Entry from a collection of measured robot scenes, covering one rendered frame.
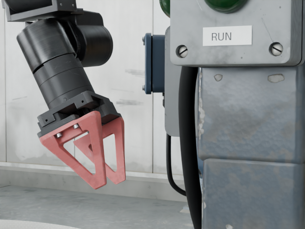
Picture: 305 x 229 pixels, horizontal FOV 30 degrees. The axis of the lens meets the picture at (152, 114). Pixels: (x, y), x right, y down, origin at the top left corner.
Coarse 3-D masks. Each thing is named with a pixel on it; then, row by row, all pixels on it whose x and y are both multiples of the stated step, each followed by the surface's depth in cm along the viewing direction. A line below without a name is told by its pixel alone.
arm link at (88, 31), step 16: (64, 0) 65; (16, 16) 67; (32, 16) 66; (48, 16) 68; (64, 16) 70; (80, 16) 71; (96, 16) 74; (80, 32) 70; (96, 32) 72; (80, 48) 70; (96, 48) 71; (112, 48) 74; (96, 64) 74
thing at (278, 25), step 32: (192, 0) 35; (256, 0) 33; (288, 0) 32; (192, 32) 35; (256, 32) 33; (288, 32) 32; (192, 64) 35; (224, 64) 34; (256, 64) 33; (288, 64) 33
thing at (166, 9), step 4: (160, 0) 37; (164, 0) 36; (168, 0) 36; (160, 4) 37; (164, 4) 36; (168, 4) 36; (164, 8) 37; (168, 8) 36; (164, 12) 37; (168, 12) 37; (168, 16) 37
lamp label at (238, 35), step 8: (208, 32) 34; (216, 32) 34; (224, 32) 34; (232, 32) 33; (240, 32) 33; (248, 32) 33; (208, 40) 34; (216, 40) 34; (224, 40) 34; (232, 40) 34; (240, 40) 33; (248, 40) 33
